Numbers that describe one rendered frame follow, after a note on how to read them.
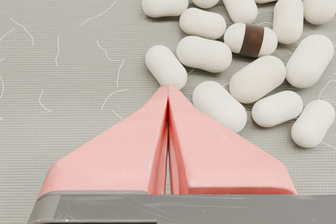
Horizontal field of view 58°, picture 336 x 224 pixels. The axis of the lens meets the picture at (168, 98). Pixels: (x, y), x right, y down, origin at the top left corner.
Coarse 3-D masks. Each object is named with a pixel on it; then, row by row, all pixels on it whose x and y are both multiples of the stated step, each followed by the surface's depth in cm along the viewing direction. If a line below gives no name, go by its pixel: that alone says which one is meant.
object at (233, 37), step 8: (232, 24) 20; (240, 24) 19; (232, 32) 19; (240, 32) 19; (264, 32) 19; (272, 32) 19; (224, 40) 20; (232, 40) 19; (240, 40) 19; (264, 40) 19; (272, 40) 19; (232, 48) 20; (240, 48) 19; (264, 48) 19; (272, 48) 19
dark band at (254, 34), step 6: (246, 24) 19; (252, 24) 19; (246, 30) 19; (252, 30) 19; (258, 30) 19; (246, 36) 19; (252, 36) 19; (258, 36) 19; (246, 42) 19; (252, 42) 19; (258, 42) 19; (246, 48) 19; (252, 48) 19; (258, 48) 19; (246, 54) 20; (252, 54) 20
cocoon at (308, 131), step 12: (312, 108) 18; (324, 108) 18; (300, 120) 18; (312, 120) 18; (324, 120) 18; (300, 132) 18; (312, 132) 18; (324, 132) 18; (300, 144) 18; (312, 144) 18
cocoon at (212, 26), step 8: (192, 8) 20; (184, 16) 20; (192, 16) 20; (200, 16) 20; (208, 16) 20; (216, 16) 20; (184, 24) 20; (192, 24) 20; (200, 24) 20; (208, 24) 19; (216, 24) 19; (224, 24) 20; (192, 32) 20; (200, 32) 20; (208, 32) 20; (216, 32) 20
